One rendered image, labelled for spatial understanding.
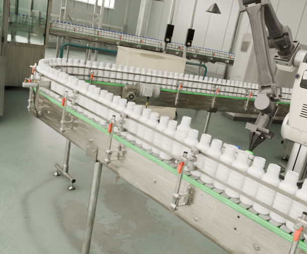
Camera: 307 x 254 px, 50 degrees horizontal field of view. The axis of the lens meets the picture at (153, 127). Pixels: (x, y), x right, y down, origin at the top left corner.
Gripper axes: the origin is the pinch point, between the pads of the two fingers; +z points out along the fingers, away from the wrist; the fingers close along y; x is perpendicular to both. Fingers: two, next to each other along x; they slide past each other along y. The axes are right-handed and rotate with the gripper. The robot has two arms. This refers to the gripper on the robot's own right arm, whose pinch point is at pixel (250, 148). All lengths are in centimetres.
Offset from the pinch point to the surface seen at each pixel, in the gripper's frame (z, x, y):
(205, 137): 3.8, -18.7, -9.3
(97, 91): 5, -18, -84
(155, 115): 3.8, -18.8, -37.6
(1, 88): 49, 48, -360
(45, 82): 13, -21, -135
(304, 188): 5.7, -18.5, 30.1
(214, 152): 7.3, -18.7, -3.0
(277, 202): 13.4, -16.6, 23.9
